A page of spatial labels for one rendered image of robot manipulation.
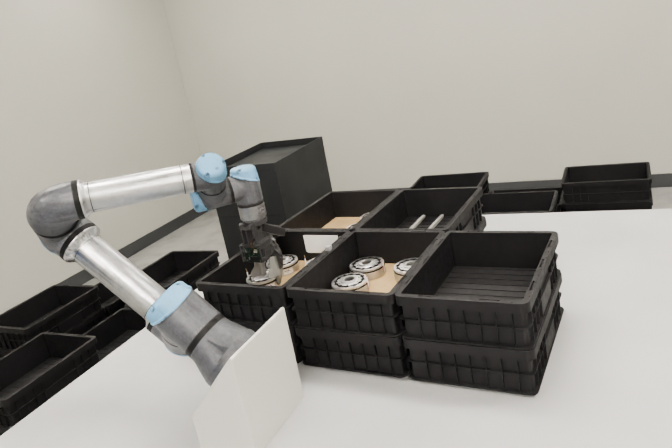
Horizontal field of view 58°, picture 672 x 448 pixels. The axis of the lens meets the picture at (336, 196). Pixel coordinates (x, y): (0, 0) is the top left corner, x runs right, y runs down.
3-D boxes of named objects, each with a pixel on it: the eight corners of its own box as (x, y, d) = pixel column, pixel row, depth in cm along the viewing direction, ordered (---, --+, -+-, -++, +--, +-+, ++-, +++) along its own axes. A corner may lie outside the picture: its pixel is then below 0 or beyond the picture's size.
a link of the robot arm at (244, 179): (223, 168, 169) (252, 161, 172) (232, 205, 172) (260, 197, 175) (229, 173, 162) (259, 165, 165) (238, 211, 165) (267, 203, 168)
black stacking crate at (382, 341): (407, 383, 142) (399, 338, 139) (300, 368, 157) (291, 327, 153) (457, 303, 175) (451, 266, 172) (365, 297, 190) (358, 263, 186)
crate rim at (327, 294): (393, 305, 136) (391, 295, 136) (284, 297, 151) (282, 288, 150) (447, 238, 169) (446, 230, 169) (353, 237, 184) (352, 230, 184)
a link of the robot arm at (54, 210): (11, 178, 139) (221, 141, 153) (25, 198, 149) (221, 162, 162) (17, 223, 135) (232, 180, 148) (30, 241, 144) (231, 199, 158)
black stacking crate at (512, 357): (538, 402, 127) (533, 352, 124) (407, 383, 142) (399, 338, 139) (566, 311, 160) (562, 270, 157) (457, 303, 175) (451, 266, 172)
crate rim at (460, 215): (447, 238, 169) (446, 230, 169) (353, 237, 184) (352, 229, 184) (484, 193, 202) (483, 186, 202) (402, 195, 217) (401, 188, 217)
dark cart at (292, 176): (305, 316, 340) (272, 164, 316) (239, 313, 360) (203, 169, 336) (347, 269, 393) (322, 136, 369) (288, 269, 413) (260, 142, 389)
